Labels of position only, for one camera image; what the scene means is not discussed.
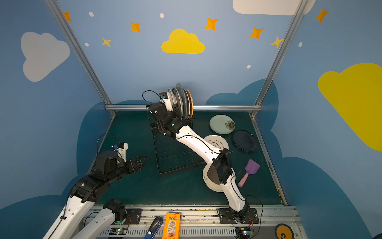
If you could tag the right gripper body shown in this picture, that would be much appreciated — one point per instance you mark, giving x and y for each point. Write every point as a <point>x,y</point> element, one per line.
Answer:
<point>162,108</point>

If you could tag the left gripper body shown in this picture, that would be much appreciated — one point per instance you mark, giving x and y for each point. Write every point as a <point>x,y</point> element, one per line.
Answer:
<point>131,164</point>

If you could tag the white plate green lettered rim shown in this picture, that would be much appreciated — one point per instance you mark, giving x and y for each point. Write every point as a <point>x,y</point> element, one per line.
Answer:
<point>178,101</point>

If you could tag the large plain green plate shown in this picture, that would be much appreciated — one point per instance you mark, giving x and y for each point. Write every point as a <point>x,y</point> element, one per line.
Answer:
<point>181,93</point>

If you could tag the white plate orange sunburst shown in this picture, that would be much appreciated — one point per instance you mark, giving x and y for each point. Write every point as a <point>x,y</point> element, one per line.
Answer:
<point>187,105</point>

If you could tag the yellow woven wicker plate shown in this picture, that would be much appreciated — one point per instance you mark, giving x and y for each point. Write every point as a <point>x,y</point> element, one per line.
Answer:
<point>190,104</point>

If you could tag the pale green floral plate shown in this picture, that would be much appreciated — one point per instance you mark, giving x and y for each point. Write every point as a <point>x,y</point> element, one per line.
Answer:
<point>222,124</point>

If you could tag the cream floral plate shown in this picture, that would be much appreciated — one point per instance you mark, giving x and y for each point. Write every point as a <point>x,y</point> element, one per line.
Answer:
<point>214,187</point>

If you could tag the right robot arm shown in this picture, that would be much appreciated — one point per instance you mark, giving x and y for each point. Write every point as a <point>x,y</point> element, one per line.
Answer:
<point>220,173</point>

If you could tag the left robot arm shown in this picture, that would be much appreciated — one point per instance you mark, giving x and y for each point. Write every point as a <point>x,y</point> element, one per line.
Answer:
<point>109,167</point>

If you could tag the orange yellow box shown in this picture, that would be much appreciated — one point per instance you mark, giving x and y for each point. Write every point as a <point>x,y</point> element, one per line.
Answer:
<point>172,226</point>

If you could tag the dark navy plate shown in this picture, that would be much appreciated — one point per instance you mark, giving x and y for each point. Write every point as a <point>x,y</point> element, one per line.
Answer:
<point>245,140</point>

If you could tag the purple pink spatula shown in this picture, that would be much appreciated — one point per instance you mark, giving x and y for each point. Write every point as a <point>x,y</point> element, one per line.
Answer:
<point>251,168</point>

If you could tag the yellow black tape roll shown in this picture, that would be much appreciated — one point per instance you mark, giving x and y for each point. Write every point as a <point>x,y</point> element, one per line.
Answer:
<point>284,231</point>

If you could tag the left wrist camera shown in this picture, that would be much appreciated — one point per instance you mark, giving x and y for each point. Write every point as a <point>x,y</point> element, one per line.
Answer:
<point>121,148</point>

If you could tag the black wire dish rack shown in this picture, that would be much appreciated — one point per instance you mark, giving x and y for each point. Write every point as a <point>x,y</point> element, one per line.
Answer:
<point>171,156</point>

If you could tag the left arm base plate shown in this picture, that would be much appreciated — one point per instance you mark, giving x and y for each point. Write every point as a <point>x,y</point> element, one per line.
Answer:
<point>133,216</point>

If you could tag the blue black handled tool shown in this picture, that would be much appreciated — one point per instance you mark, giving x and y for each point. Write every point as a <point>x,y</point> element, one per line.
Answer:
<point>154,228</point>

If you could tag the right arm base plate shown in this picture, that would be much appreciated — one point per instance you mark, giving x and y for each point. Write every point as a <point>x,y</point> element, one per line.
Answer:
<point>227,216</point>

